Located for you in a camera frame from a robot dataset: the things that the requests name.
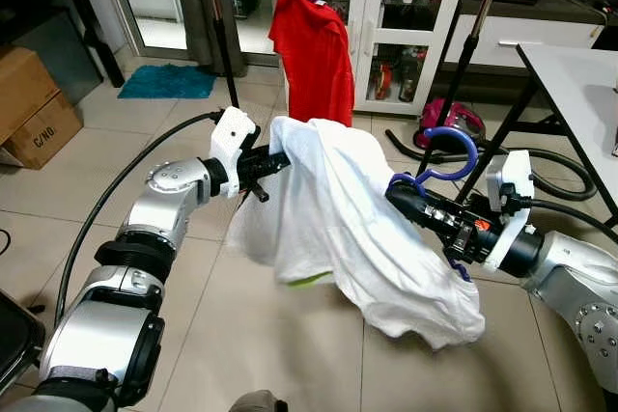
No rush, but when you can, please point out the white t-shirt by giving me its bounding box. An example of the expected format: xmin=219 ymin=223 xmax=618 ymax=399
xmin=225 ymin=116 xmax=487 ymax=350

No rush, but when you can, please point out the red t-shirt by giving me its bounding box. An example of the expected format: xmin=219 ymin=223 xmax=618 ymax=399
xmin=268 ymin=0 xmax=356 ymax=128

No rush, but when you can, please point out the magenta vacuum cleaner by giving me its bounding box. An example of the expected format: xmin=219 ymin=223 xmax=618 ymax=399
xmin=417 ymin=98 xmax=487 ymax=149

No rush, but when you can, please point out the dark glass bottle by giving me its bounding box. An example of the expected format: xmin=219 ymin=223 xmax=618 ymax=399
xmin=401 ymin=45 xmax=424 ymax=104

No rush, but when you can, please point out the lime green cloth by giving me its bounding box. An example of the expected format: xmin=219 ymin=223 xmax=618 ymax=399
xmin=280 ymin=272 xmax=335 ymax=288

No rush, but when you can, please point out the teal shaggy floor mat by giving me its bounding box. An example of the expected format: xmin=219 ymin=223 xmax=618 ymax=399
xmin=118 ymin=65 xmax=217 ymax=100

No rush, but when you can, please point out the white glass door cabinet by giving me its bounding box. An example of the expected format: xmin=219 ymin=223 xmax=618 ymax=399
xmin=280 ymin=0 xmax=476 ymax=116

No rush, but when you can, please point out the white folding table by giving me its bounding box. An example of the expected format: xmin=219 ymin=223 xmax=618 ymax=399
xmin=454 ymin=42 xmax=618 ymax=222

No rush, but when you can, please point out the white drawer sideboard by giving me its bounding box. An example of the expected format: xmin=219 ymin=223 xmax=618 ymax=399
xmin=444 ymin=0 xmax=618 ymax=70

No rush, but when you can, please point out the cardboard box printed C/NO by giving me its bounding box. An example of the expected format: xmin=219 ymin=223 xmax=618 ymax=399
xmin=0 ymin=94 xmax=84 ymax=171

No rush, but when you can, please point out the grey robot leg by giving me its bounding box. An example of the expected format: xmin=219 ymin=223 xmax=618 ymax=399
xmin=229 ymin=390 xmax=289 ymax=412

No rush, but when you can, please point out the plain brown cardboard box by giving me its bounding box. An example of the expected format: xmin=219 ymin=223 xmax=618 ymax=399
xmin=0 ymin=45 xmax=61 ymax=141

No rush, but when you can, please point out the black case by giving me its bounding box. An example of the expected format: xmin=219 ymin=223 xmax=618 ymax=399
xmin=0 ymin=288 xmax=45 ymax=398

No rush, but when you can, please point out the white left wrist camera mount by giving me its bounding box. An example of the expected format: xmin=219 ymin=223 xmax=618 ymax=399
xmin=210 ymin=106 xmax=259 ymax=199

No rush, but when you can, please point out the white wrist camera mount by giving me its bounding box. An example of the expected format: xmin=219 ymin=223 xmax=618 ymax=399
xmin=483 ymin=150 xmax=535 ymax=273
xmin=210 ymin=106 xmax=259 ymax=199

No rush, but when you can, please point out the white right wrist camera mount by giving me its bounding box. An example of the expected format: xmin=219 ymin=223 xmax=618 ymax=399
xmin=483 ymin=150 xmax=535 ymax=273

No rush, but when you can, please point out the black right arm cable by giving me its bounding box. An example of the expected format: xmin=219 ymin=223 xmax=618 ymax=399
xmin=526 ymin=198 xmax=618 ymax=245

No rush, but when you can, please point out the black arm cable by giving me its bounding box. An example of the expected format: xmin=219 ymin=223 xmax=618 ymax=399
xmin=53 ymin=111 xmax=223 ymax=328
xmin=526 ymin=198 xmax=618 ymax=245

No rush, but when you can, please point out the black vacuum hose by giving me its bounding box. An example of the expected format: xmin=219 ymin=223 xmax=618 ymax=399
xmin=386 ymin=127 xmax=600 ymax=203

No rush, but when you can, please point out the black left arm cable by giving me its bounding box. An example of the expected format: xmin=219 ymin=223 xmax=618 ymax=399
xmin=53 ymin=111 xmax=223 ymax=328

